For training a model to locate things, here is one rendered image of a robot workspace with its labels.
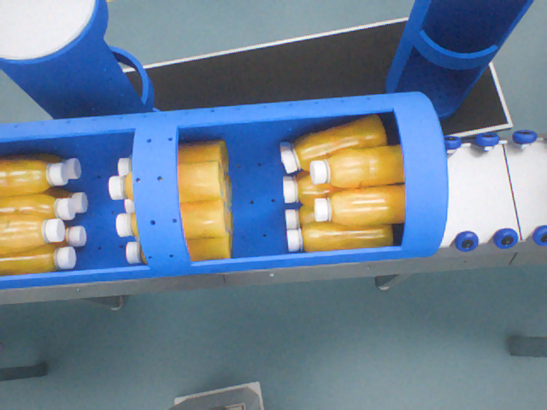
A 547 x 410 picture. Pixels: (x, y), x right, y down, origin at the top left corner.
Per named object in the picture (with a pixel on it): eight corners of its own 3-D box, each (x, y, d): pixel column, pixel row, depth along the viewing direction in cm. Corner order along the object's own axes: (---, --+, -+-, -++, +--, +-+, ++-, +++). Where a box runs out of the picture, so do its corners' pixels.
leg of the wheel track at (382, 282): (391, 289, 197) (437, 264, 136) (376, 289, 197) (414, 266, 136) (390, 272, 198) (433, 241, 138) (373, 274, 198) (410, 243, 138)
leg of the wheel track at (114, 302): (124, 309, 197) (49, 293, 137) (108, 310, 198) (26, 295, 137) (124, 293, 199) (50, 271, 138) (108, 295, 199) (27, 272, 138)
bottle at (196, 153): (224, 145, 99) (134, 153, 99) (220, 138, 92) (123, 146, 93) (226, 181, 99) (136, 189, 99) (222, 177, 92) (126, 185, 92)
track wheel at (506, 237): (522, 231, 101) (518, 225, 103) (497, 234, 101) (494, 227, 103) (517, 249, 104) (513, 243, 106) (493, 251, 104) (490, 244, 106)
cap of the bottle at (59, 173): (52, 188, 94) (62, 187, 94) (48, 166, 93) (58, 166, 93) (60, 181, 98) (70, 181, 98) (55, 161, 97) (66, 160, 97)
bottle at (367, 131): (381, 146, 99) (296, 175, 99) (372, 111, 98) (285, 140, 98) (391, 150, 93) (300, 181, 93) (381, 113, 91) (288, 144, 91)
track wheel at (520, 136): (540, 143, 107) (542, 133, 106) (517, 144, 107) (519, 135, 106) (530, 137, 111) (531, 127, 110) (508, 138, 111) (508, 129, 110)
